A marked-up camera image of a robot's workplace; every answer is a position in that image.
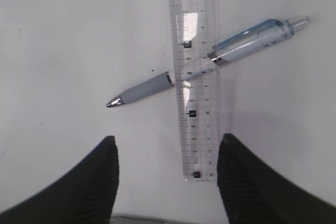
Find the blue grey ballpoint pen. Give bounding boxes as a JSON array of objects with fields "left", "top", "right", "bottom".
[{"left": 106, "top": 17, "right": 310, "bottom": 108}]

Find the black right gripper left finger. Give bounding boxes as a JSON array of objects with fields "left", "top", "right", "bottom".
[{"left": 1, "top": 136, "right": 119, "bottom": 223}]

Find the clear plastic ruler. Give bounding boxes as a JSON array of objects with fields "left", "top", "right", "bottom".
[{"left": 169, "top": 0, "right": 221, "bottom": 182}]

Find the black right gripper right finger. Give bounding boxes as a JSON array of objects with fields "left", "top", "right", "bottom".
[{"left": 217, "top": 133, "right": 335, "bottom": 223}]

